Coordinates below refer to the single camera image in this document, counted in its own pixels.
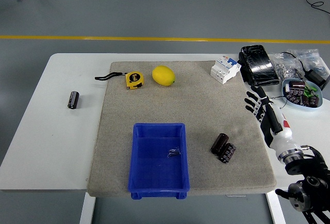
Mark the small metal screws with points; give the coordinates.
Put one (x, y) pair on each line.
(174, 153)

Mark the plain dark brown cylindrical battery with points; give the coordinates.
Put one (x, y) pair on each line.
(219, 143)

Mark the white table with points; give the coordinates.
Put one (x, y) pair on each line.
(51, 136)

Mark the clear bag of small screws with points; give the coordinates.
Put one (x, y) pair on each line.
(312, 57)

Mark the dark brown battery in bowl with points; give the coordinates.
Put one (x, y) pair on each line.
(305, 101)
(314, 101)
(294, 97)
(296, 84)

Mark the green plastic piece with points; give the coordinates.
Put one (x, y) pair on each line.
(309, 91)

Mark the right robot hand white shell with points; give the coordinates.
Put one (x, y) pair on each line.
(282, 136)

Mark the blue plastic box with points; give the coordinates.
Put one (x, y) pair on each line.
(154, 157)

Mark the yellow lemon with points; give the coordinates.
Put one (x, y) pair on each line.
(163, 75)

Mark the light blue bowl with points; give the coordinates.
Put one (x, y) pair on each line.
(309, 109)

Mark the dark cylindrical battery white print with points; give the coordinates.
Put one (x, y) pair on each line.
(73, 100)

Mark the white circuit breaker blue switch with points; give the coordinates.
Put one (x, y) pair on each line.
(224, 70)

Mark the clear bag of silver nuts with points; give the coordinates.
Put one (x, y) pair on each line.
(284, 69)

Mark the white table leg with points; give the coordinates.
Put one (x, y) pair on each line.
(87, 208)
(276, 208)

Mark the glossy black wrapped device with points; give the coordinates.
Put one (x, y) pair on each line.
(257, 64)

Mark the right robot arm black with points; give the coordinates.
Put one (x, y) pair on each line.
(309, 182)

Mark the large black power adapter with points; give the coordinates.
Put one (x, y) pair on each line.
(315, 77)

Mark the grey-brown mat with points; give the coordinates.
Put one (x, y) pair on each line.
(167, 105)

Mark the dark cylindrical battery grey stripe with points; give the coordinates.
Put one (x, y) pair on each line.
(227, 153)

